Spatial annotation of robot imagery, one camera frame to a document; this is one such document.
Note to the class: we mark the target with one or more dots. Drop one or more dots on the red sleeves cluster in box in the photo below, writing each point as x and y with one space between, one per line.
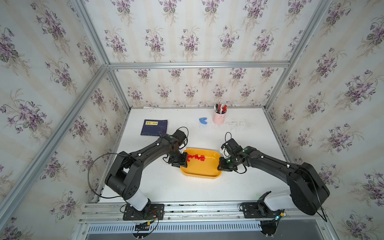
196 157

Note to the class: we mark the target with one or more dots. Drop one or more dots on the dark blue notebook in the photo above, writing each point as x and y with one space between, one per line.
154 127

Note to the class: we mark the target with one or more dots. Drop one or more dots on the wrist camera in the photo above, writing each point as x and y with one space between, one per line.
181 137
231 145

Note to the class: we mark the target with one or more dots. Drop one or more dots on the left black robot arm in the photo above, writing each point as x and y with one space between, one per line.
125 174

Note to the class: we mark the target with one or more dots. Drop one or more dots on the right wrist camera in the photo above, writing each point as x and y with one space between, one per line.
231 145

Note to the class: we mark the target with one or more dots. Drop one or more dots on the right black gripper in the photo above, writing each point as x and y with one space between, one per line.
221 166

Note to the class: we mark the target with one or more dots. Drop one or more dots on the aluminium front rail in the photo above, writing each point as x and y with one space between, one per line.
193 217

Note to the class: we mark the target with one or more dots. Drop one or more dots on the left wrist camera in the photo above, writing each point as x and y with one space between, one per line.
181 137

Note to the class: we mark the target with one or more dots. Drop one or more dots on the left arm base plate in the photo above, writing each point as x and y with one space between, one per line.
149 212

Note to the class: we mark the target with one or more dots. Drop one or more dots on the pink pen cup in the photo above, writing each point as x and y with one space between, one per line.
220 112

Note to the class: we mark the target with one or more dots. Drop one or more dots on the yellow plastic storage box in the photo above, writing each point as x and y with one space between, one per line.
206 169

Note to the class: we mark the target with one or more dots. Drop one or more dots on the blue plastic clip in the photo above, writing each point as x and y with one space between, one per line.
203 121

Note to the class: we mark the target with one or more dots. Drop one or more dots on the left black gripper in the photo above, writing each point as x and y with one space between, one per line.
184 163

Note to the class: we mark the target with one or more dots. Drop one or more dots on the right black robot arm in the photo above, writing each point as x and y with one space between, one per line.
307 190

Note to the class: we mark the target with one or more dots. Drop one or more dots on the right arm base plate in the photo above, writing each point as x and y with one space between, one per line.
258 211

